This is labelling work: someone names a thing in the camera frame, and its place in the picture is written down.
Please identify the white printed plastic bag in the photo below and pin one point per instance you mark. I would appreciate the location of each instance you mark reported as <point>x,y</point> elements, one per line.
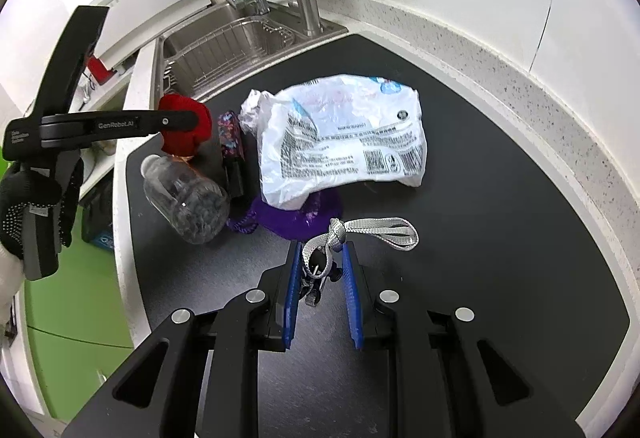
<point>345,138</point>

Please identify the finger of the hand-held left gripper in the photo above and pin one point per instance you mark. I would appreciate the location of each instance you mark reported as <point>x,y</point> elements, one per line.
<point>125,123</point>
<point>70,63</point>

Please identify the clear plastic bottle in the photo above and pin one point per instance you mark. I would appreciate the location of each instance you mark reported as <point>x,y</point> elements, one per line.
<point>187,200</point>

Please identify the small red and white object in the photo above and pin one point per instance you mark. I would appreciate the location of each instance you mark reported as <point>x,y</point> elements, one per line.
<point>101,69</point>

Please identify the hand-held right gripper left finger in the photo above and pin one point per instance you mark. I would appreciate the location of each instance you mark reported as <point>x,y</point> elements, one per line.
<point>290,303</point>

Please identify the red cloth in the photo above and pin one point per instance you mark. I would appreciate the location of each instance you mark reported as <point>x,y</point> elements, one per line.
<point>187,128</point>

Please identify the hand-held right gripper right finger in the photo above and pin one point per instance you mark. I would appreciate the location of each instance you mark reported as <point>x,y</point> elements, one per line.
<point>352,308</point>

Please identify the floral patterned packet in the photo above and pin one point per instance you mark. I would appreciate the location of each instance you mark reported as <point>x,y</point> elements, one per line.
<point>230,138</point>

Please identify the stainless steel sink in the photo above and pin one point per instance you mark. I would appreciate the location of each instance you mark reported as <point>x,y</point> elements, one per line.
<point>300,31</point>

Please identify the dark bag with blue print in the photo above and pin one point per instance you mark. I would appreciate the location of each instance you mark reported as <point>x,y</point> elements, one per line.
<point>97,213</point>

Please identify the person's left hand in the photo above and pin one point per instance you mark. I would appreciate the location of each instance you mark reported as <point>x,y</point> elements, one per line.
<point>22,203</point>

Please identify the black counter mat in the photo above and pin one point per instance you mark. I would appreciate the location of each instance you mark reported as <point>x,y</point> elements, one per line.
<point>500,243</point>

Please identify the white paper ball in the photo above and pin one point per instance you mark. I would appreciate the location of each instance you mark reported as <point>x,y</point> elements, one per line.
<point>251,108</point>

